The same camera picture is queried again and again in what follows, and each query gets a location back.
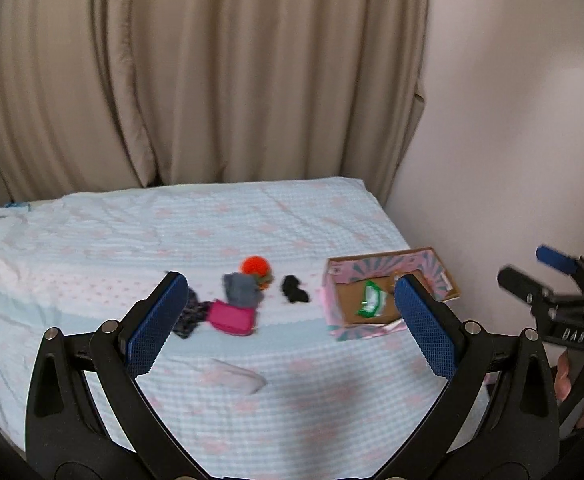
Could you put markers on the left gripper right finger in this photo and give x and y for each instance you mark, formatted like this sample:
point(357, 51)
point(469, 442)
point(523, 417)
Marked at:
point(497, 415)

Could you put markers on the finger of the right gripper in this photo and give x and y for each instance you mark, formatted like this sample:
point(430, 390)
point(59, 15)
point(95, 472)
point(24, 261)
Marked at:
point(524, 287)
point(563, 263)

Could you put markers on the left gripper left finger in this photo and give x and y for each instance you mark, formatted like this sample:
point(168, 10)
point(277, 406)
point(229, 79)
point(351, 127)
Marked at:
point(86, 416)

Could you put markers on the white cloth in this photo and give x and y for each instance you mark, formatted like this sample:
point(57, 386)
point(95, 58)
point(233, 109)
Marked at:
point(222, 374)

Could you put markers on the black patterned cloth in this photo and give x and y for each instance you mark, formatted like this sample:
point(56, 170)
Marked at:
point(192, 315)

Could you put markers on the grey soft cloth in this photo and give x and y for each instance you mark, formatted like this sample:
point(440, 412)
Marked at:
point(242, 290)

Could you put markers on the orange pompom toy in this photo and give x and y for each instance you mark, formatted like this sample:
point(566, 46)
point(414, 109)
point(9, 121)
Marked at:
point(259, 268)

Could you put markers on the small black soft object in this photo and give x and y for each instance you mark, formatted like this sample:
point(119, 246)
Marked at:
point(291, 289)

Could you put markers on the green white packet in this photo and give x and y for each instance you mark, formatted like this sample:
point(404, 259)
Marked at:
point(373, 300)

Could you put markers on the light blue checked bedspread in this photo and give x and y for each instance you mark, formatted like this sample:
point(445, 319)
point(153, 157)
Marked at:
point(330, 410)

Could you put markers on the pink patterned cardboard box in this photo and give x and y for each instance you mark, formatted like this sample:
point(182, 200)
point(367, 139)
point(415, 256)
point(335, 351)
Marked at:
point(344, 280)

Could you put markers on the beige curtain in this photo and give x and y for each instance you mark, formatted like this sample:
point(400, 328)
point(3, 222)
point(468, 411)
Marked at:
point(101, 95)

